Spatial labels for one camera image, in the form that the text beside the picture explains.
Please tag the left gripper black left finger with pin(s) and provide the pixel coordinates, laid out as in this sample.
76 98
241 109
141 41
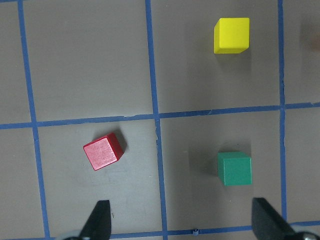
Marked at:
99 224

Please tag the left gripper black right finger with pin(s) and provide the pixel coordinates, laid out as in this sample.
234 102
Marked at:
267 223

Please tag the red wooden cube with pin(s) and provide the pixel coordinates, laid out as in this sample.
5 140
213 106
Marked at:
103 151

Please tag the green wooden cube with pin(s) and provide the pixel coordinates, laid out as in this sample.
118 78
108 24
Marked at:
234 168

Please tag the orange wooden cube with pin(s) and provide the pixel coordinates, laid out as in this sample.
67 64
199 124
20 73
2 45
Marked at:
314 42

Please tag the yellow wooden cube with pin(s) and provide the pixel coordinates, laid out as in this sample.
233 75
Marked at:
231 35

